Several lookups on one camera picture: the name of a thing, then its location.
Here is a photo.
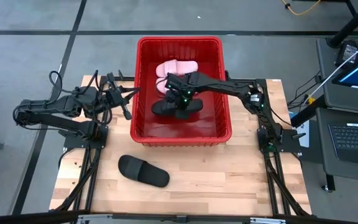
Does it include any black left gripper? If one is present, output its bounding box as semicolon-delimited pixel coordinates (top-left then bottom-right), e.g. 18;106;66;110
99;86;142;121

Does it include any pink slide sandal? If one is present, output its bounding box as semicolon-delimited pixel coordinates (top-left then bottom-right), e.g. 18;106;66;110
155;77;171;95
155;59;199;78

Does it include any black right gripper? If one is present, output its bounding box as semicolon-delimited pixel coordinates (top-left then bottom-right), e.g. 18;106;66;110
165;73;200;121

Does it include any black slide sandal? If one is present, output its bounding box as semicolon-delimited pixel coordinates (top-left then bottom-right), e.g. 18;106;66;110
150;98;204;117
117;154;170;189

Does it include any black power adapter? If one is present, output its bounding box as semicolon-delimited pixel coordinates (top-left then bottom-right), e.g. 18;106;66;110
335;39;358;67

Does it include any black pole stand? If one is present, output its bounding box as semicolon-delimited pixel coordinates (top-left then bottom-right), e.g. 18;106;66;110
326;0;358;49

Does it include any white paper sheet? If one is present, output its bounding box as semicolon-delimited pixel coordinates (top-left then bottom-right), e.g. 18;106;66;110
296;119;310;149

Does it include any thin white rod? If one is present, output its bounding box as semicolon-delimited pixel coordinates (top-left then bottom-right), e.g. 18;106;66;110
303;34;358;103

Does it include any grey computer cart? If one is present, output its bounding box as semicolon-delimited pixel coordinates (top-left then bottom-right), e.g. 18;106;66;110
314;36;358;192

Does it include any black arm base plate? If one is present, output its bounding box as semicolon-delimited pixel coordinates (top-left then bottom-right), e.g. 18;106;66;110
257;128;306;154
58;123;109;149

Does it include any silver aluminium bar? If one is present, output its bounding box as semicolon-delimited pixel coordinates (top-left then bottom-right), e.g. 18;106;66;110
249;217;287;224
77;213;114;222

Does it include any yellow cable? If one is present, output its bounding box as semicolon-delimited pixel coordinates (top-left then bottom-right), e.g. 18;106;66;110
280;0;322;16

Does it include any black aluminium frame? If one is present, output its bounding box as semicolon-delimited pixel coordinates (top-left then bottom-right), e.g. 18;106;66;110
0;76;358;224

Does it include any red plastic bin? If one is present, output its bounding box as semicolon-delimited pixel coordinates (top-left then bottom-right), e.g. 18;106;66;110
130;35;233;147

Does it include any black laptop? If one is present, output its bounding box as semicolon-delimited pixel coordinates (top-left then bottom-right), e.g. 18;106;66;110
327;122;358;168

